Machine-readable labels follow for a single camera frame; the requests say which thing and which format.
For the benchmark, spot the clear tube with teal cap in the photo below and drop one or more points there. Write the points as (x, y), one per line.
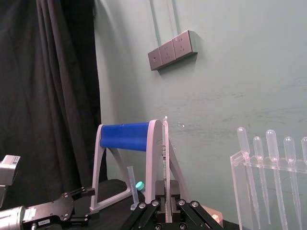
(140, 185)

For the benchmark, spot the grey stand with blue roller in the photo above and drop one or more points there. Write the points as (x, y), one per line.
(124, 136)

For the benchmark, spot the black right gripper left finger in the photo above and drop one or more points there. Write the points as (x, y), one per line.
(160, 194)

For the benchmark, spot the black table cloth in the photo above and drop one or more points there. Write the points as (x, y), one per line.
(115, 191)

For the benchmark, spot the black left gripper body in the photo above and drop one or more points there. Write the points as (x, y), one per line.
(51, 212)

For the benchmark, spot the small pink block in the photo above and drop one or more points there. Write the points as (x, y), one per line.
(217, 218)

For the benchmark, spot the black curtain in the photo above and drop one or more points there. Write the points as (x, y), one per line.
(36, 95)

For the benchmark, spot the clear plastic measuring cylinder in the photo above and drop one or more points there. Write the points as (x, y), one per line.
(132, 184)

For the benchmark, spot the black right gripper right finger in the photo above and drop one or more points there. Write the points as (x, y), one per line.
(174, 194)

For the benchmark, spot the grey wall socket panel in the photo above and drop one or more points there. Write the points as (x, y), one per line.
(172, 51)

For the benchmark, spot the clear acrylic pipette rack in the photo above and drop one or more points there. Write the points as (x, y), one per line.
(236, 182)

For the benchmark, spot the clear plastic pipette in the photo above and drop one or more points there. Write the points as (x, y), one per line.
(289, 148)
(242, 139)
(304, 148)
(272, 143)
(257, 146)

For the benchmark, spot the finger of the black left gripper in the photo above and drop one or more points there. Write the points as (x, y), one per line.
(84, 217)
(84, 191)

